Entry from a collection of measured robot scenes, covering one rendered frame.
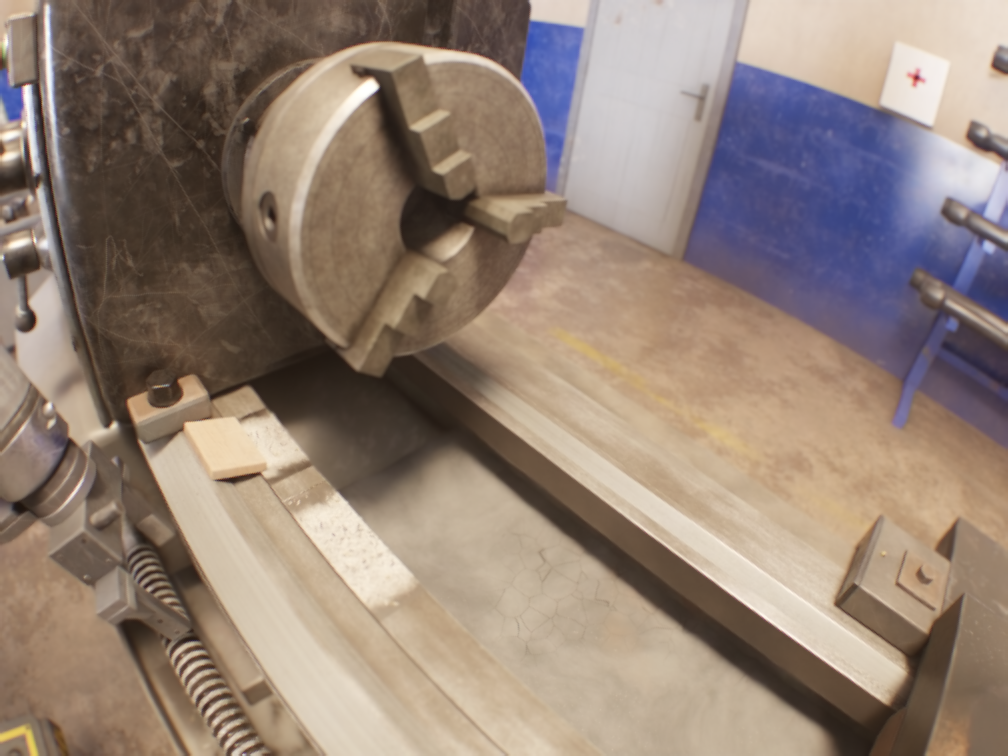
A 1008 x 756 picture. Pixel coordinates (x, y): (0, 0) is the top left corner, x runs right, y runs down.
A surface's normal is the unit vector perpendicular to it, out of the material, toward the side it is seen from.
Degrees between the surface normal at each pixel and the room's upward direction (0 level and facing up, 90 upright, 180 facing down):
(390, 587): 0
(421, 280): 55
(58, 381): 32
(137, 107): 90
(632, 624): 9
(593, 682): 14
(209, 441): 18
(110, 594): 24
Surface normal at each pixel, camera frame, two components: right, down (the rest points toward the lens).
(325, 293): 0.70, 0.49
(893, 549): 0.14, -0.80
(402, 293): -0.50, -0.18
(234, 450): 0.35, -0.87
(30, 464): 0.81, 0.20
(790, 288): -0.70, 0.33
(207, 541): -0.30, -0.46
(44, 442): 0.96, -0.17
